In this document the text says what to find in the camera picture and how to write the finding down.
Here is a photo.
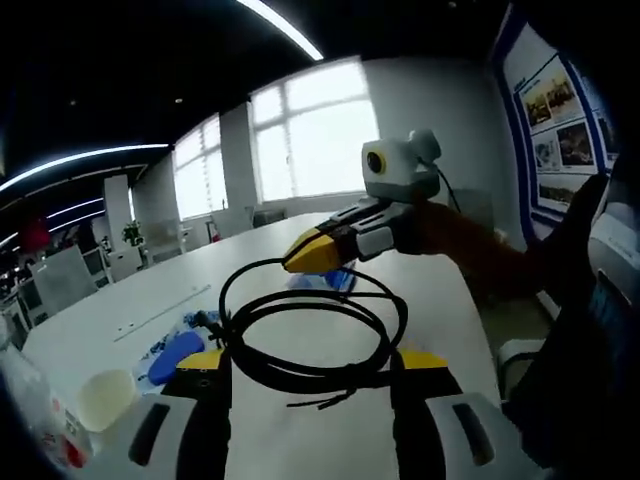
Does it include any window with blinds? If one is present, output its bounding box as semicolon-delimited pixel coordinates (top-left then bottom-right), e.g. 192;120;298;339
172;113;229;221

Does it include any green potted plant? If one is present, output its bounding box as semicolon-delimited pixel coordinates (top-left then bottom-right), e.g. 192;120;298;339
122;219;146;247

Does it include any person in dark clothes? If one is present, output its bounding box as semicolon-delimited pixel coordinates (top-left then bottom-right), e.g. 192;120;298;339
504;169;640;451

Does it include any white seat chair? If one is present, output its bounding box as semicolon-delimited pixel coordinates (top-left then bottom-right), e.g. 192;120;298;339
496;338;549;404

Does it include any group of white office chairs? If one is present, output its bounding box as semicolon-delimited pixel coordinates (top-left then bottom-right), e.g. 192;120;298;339
0;244;146;341

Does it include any grey office chair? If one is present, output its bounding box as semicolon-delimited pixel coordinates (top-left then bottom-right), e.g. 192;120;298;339
252;208;287;229
145;219;185;264

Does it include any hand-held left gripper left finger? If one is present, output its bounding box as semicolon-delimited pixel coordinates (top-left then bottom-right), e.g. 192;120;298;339
102;349;235;480

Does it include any blue and white packet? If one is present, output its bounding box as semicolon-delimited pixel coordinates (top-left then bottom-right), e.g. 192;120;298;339
132;309;222;397

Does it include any long curved ceiling light strip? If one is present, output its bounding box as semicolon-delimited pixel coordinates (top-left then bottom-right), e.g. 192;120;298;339
0;143;171;194

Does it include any black cable item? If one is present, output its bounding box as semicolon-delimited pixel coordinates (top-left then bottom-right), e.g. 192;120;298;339
218;258;410;410

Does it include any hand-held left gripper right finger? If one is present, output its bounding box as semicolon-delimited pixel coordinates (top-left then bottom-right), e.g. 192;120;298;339
392;348;544;480

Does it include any white paper cup item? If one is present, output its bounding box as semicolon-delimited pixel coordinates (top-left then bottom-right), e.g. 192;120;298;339
76;368;139;433

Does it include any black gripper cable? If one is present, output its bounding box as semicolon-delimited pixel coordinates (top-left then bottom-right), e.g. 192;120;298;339
433;162;465;214

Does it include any white tabletop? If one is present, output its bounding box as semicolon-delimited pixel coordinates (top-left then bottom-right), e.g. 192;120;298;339
22;212;504;480

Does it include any clear water bottle item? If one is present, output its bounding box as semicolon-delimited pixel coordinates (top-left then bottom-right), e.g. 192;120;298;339
0;344;95;471

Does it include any blue framed wall poster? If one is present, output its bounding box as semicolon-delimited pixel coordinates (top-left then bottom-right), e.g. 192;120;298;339
492;4;624;241

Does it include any large bright window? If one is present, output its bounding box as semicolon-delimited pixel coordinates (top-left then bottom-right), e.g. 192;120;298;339
247;62;381;204

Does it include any blue tissue packet item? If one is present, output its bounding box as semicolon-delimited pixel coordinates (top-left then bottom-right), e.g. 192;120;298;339
287;267;362;297

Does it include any red wall screen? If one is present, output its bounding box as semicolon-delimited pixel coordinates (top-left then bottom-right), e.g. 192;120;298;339
22;217;51;246

